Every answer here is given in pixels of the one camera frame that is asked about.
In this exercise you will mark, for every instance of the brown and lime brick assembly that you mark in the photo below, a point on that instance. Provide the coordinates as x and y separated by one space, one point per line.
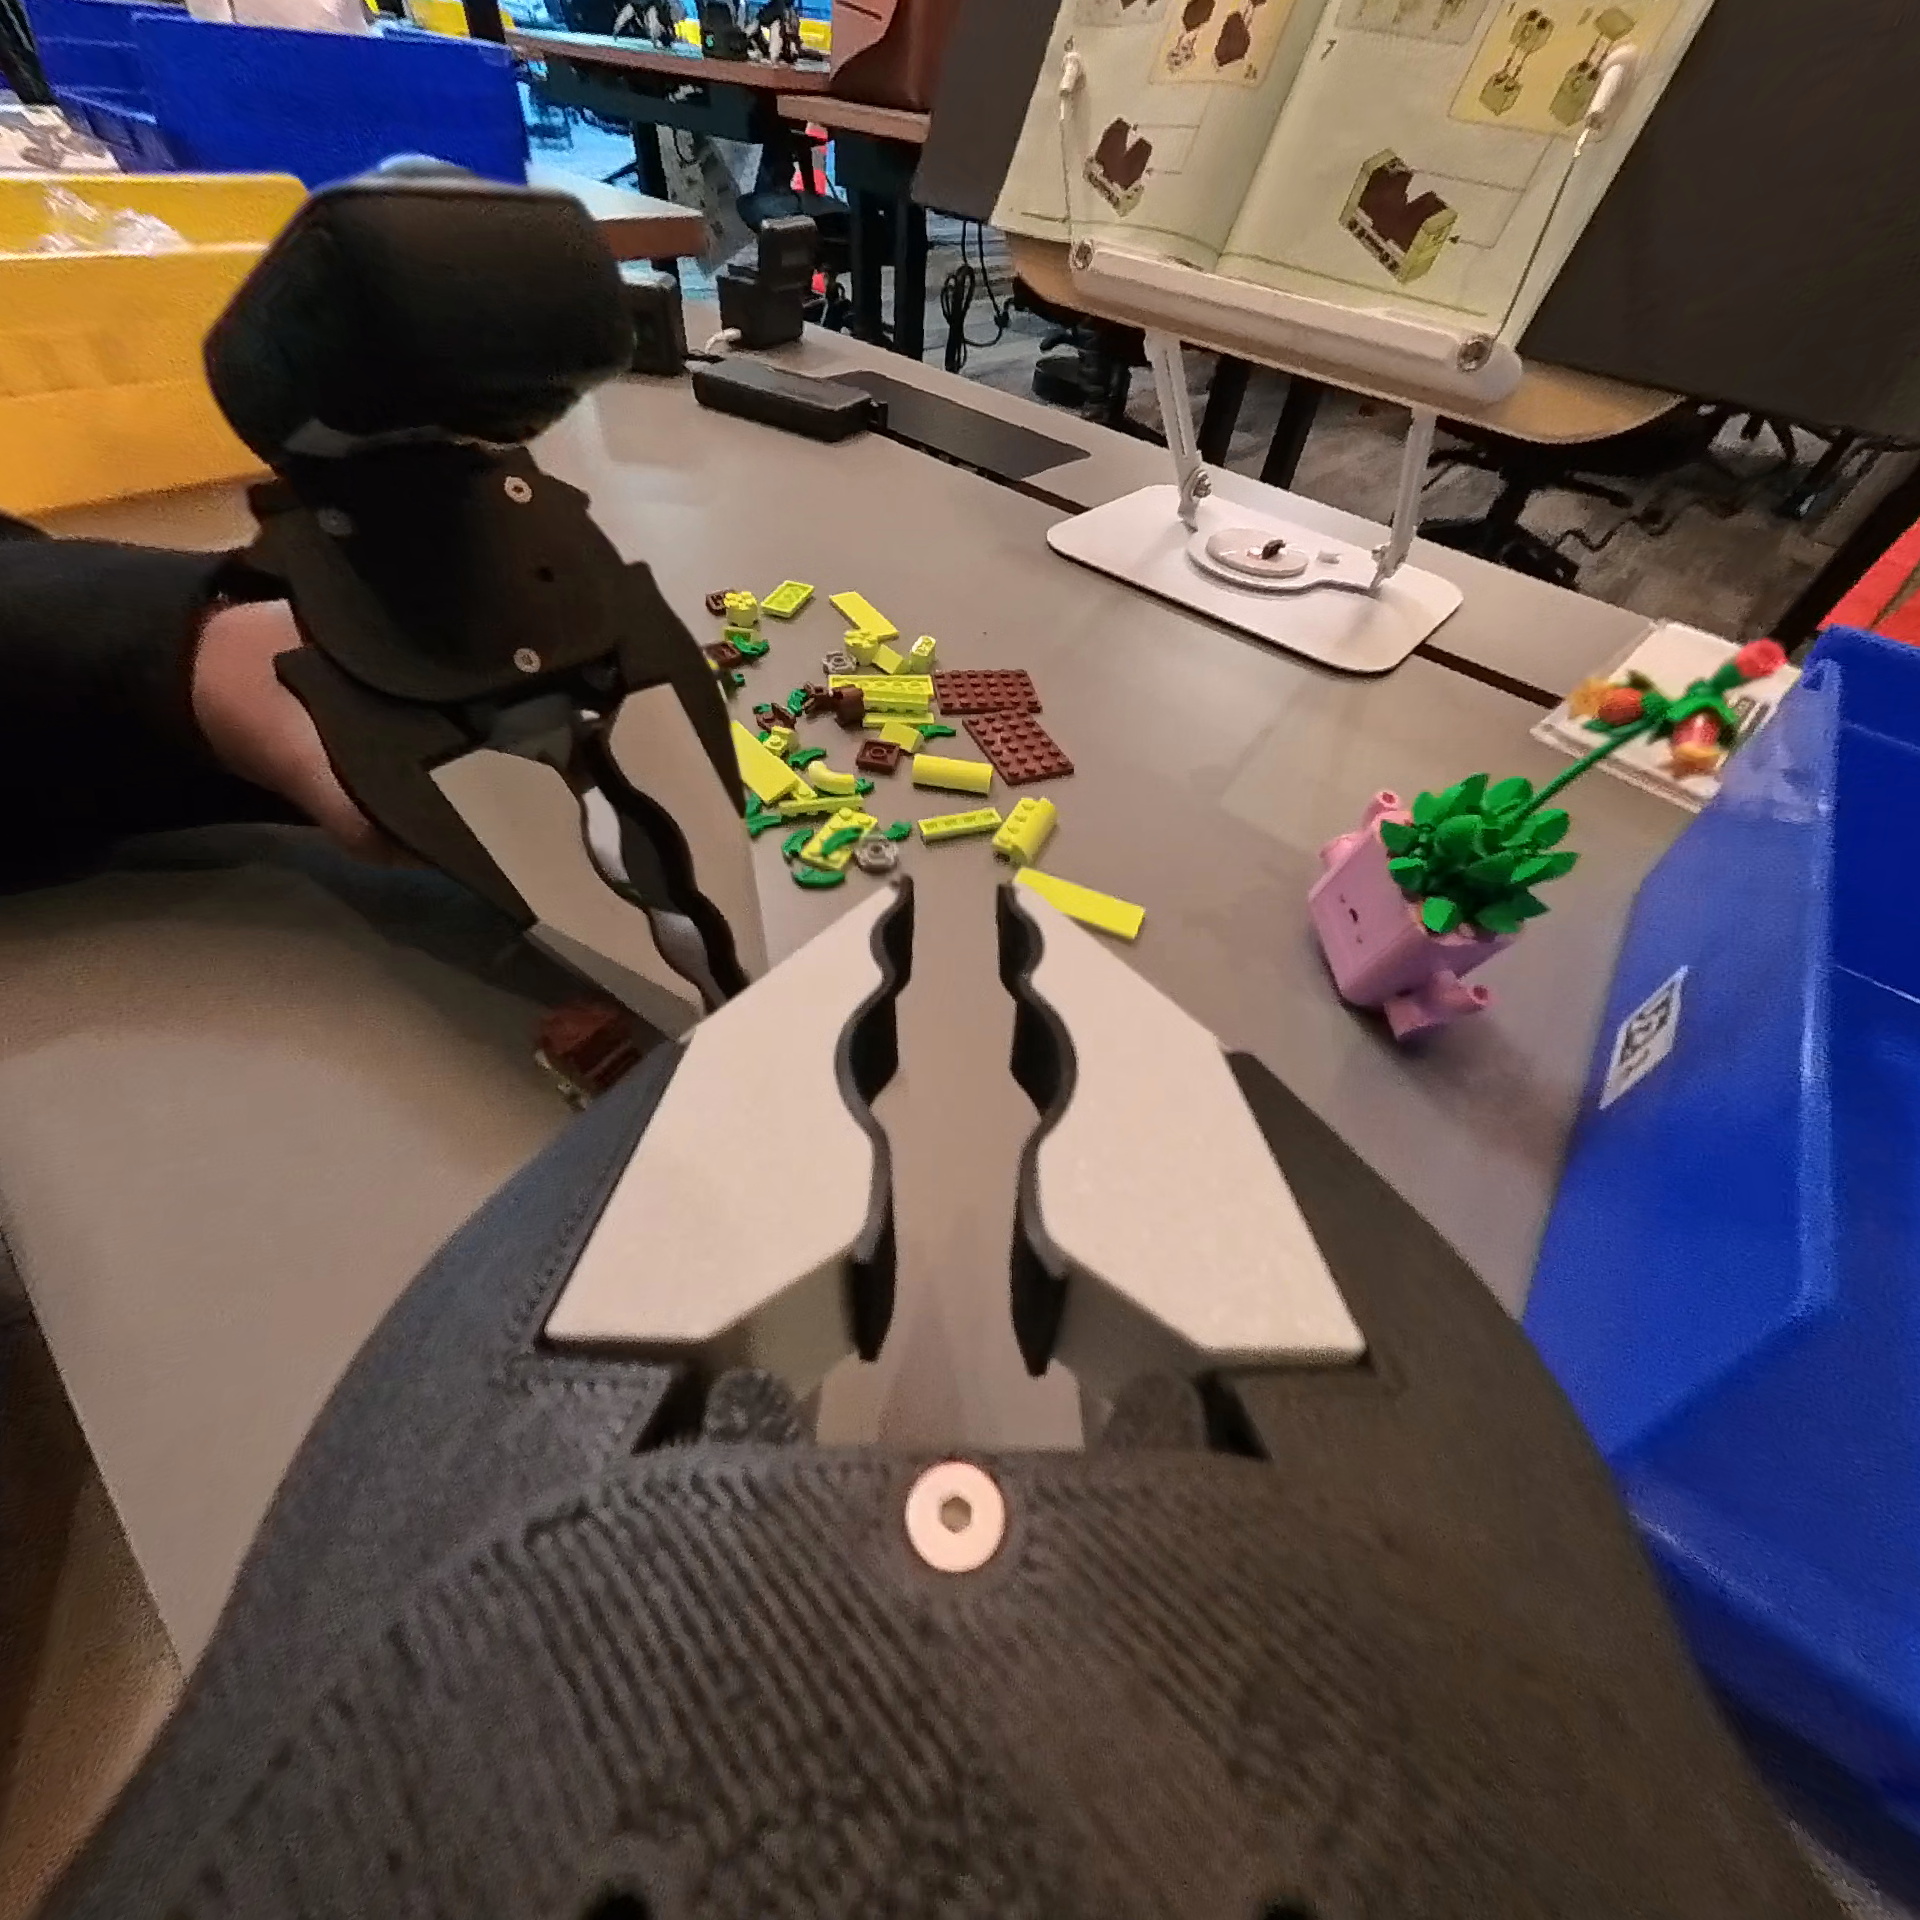
592 1043

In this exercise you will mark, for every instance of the lime wide studded plate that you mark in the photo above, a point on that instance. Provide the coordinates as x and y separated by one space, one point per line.
840 839

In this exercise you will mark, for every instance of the small black device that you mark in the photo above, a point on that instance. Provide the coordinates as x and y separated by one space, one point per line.
774 293

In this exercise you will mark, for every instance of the white book stand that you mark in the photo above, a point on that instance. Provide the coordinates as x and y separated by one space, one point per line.
1350 615

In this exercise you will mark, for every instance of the dark grey partition panel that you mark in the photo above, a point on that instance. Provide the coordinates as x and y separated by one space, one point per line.
1800 224

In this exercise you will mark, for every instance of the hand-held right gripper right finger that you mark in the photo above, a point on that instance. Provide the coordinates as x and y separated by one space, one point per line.
1185 1200

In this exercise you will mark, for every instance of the lime curved slope brick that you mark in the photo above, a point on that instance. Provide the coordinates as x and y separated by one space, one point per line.
954 773

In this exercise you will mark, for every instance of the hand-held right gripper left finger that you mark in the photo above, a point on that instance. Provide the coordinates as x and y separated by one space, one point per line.
720 1200

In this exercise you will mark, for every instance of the black device with green display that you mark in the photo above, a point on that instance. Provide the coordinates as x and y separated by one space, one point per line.
662 322

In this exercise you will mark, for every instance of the yellow plastic bin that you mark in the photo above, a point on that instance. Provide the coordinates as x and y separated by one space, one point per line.
89 376

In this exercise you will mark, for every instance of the lime elbow brick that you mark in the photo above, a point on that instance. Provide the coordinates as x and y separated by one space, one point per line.
833 773

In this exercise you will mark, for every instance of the short lime flat tile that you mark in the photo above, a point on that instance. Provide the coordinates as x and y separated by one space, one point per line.
1080 901

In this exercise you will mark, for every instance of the scattered green leaf pieces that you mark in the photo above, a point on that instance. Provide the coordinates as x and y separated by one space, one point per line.
818 880

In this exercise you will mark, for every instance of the open instruction booklet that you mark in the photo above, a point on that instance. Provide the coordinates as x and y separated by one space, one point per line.
1305 135

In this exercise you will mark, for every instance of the large brown studded plate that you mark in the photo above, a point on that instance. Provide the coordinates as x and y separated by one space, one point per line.
1019 746
984 691

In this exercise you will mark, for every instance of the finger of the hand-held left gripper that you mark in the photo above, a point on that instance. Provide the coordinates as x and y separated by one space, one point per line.
523 826
697 797

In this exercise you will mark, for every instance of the pink toy pot with plant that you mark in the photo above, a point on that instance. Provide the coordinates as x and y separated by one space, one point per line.
1366 915

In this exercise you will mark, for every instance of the black flat box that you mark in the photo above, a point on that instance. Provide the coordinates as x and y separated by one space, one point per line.
780 393

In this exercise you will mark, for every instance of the black office chair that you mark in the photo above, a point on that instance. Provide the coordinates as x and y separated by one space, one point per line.
1576 464

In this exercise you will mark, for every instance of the wooden background table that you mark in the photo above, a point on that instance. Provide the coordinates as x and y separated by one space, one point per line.
855 117

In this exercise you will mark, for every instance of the person's left hand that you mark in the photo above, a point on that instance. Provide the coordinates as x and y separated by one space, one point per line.
247 691

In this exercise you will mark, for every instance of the lime narrow studded plate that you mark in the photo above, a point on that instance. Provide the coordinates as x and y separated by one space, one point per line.
961 823

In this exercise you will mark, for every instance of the pile of assorted toy bricks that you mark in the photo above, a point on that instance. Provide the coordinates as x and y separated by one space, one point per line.
884 682

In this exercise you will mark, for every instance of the brown leather bag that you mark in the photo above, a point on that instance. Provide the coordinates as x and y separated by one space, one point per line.
884 53

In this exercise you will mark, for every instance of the long lime flat tile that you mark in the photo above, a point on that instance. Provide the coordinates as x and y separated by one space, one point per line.
762 758

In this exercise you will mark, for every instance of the white labelled box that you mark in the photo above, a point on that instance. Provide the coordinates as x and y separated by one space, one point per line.
1650 662

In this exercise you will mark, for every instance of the blue plastic bin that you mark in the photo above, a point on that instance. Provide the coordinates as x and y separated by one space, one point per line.
1769 1200
76 59
330 90

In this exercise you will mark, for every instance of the red floor object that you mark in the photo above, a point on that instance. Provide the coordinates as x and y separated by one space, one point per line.
1881 599

